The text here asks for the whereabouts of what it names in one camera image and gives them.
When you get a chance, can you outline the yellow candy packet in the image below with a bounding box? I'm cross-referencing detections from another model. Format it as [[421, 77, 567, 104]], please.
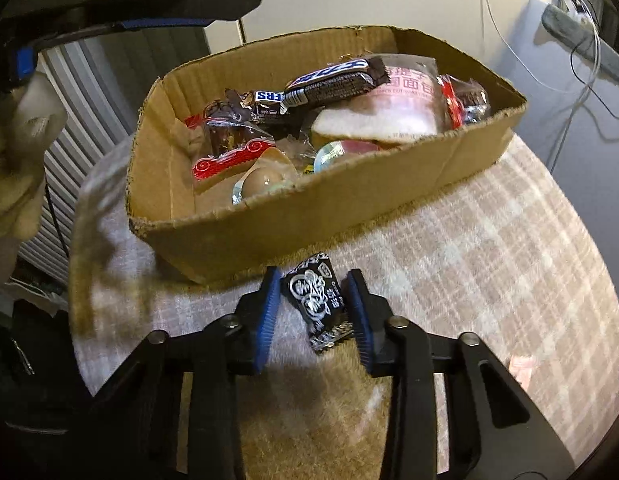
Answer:
[[300, 159, 315, 174]]

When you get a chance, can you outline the black white candy packet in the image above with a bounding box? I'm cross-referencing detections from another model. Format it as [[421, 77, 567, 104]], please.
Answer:
[[281, 252, 353, 353]]

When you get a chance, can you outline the gloved left hand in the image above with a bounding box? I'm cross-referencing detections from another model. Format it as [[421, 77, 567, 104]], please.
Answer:
[[0, 72, 67, 284]]

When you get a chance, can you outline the large Snickers bar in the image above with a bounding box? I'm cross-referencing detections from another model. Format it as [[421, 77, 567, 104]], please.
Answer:
[[282, 56, 390, 108]]

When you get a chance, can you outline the white power strip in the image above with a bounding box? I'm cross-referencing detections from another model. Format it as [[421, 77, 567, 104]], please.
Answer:
[[556, 0, 595, 24]]

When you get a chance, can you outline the white cable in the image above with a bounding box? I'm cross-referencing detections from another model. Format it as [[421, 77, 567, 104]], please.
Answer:
[[479, 0, 603, 172]]

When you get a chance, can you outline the black cable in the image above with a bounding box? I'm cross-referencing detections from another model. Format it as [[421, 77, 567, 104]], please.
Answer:
[[559, 0, 619, 122]]

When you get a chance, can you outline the small Snickers bar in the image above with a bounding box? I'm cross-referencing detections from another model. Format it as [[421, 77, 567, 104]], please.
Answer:
[[224, 89, 286, 124]]

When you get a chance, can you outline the white radiator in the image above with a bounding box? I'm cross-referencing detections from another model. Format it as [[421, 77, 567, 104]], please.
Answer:
[[20, 27, 210, 283]]

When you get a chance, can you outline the packaged bread slice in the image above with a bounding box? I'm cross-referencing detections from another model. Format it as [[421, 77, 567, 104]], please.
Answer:
[[311, 53, 451, 148]]

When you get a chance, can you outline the plaid pink tablecloth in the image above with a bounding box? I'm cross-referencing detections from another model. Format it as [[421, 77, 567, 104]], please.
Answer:
[[68, 139, 619, 479]]

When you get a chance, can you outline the dark chocolate cake packet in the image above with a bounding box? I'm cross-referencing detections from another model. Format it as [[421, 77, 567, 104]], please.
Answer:
[[437, 75, 492, 129]]

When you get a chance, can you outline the brown cardboard box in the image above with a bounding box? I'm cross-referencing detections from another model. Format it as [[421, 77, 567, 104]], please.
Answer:
[[126, 26, 527, 286]]

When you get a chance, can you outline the red packaged dates snack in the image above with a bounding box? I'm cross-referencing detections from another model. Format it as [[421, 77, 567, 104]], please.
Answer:
[[184, 101, 276, 182]]

